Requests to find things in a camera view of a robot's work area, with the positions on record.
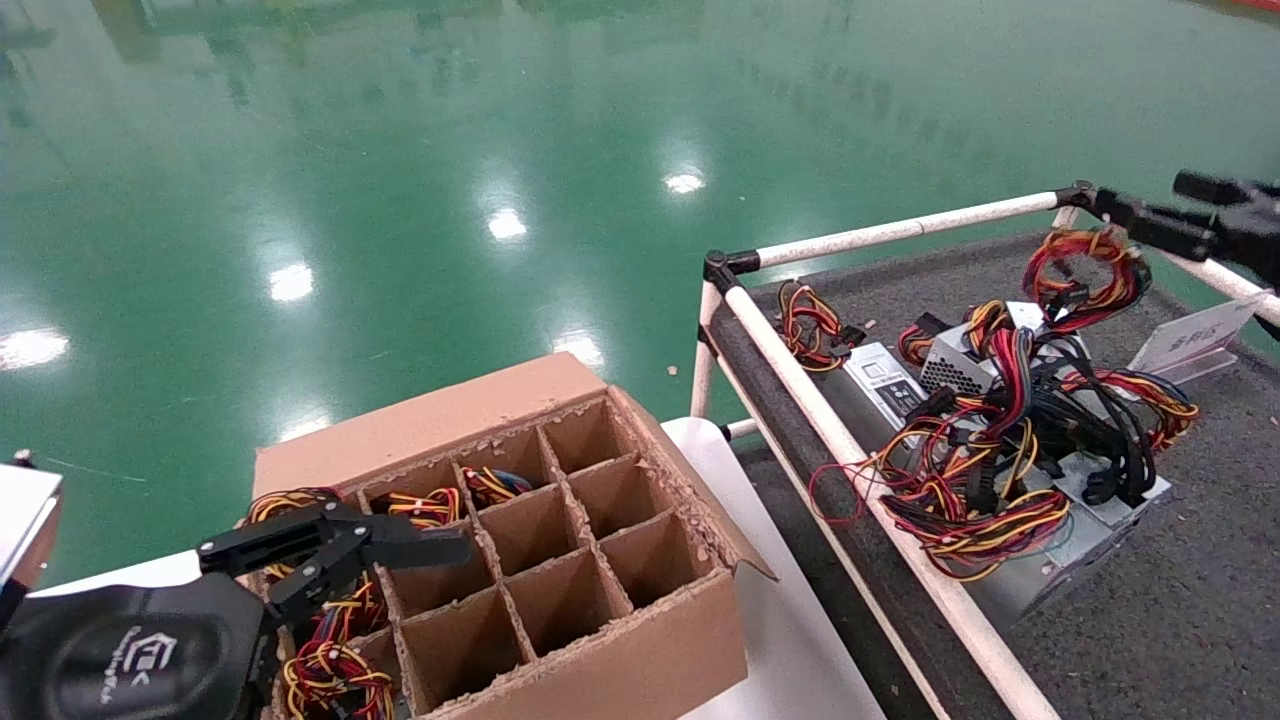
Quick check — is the silver power supply with label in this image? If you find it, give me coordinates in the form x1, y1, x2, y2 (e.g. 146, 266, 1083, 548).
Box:
778, 280, 933, 433

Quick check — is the power supply with black wires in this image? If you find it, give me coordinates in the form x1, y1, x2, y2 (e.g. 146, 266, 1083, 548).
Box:
1030, 330, 1203, 536

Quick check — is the white pipe cart frame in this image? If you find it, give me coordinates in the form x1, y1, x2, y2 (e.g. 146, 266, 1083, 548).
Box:
690, 180, 1280, 720

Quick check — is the wire bundle left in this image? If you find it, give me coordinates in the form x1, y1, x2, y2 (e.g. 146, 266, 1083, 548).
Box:
278, 640, 398, 720

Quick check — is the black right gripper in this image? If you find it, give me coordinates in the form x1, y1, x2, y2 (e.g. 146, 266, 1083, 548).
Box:
1095, 170, 1280, 293

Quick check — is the power supply with coloured wires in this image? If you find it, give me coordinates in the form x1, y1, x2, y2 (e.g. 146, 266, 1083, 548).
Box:
463, 465, 538, 508
808, 228, 1173, 626

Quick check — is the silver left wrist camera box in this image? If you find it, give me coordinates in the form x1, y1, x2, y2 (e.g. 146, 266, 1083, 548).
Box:
0, 455, 65, 601

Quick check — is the grey felt cart mat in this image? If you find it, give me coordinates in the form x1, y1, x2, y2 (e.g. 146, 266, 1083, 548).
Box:
712, 228, 1280, 720

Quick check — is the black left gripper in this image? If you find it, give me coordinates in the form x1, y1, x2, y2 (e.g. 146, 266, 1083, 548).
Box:
0, 502, 474, 720

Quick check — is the white acrylic sign plate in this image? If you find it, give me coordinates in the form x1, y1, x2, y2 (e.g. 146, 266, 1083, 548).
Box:
1128, 295, 1271, 387

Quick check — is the wire bundle small middle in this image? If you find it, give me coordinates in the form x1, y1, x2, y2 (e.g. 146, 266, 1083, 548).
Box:
300, 575, 391, 649

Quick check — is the cardboard box with dividers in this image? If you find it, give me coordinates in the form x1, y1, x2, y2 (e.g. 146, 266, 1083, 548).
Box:
250, 350, 778, 720

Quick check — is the wire bundle right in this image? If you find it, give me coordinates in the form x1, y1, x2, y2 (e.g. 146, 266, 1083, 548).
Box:
385, 487, 463, 531

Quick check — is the wire bundle top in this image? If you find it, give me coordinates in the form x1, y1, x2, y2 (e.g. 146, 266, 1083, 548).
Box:
245, 486, 348, 583

